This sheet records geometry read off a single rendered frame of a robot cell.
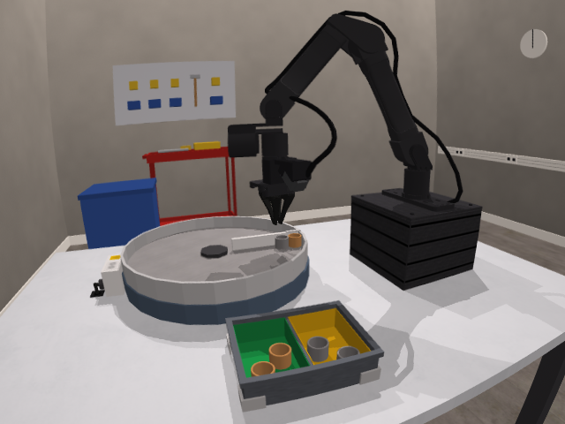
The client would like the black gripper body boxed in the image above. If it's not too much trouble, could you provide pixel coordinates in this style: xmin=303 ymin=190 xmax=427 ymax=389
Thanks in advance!
xmin=250 ymin=156 xmax=295 ymax=197

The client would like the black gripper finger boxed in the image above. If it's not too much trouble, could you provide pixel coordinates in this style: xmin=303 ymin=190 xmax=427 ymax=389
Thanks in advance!
xmin=278 ymin=193 xmax=295 ymax=224
xmin=259 ymin=192 xmax=281 ymax=225

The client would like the dark grey divided bin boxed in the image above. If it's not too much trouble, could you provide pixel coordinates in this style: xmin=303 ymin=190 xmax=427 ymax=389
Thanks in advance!
xmin=225 ymin=300 xmax=384 ymax=405

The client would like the grey round turntable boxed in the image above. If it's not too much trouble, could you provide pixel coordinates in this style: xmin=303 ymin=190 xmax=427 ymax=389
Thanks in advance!
xmin=90 ymin=216 xmax=310 ymax=325

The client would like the yellow bin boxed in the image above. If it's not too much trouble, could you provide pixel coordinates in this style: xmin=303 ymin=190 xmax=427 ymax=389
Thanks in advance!
xmin=288 ymin=308 xmax=371 ymax=365

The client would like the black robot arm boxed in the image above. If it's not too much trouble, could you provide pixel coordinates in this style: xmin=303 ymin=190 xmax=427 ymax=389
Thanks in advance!
xmin=228 ymin=13 xmax=455 ymax=211

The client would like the green bin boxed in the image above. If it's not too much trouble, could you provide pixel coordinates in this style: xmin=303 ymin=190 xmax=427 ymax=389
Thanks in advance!
xmin=233 ymin=317 xmax=310 ymax=378

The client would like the bronze bushing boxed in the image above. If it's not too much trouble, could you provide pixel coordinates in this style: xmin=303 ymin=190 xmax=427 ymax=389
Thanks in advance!
xmin=251 ymin=361 xmax=275 ymax=376
xmin=288 ymin=233 xmax=301 ymax=247
xmin=269 ymin=343 xmax=291 ymax=370

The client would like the grey metal bushing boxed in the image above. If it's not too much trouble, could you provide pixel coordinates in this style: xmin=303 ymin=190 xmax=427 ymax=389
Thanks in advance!
xmin=275 ymin=235 xmax=289 ymax=250
xmin=307 ymin=337 xmax=329 ymax=362
xmin=336 ymin=346 xmax=360 ymax=360

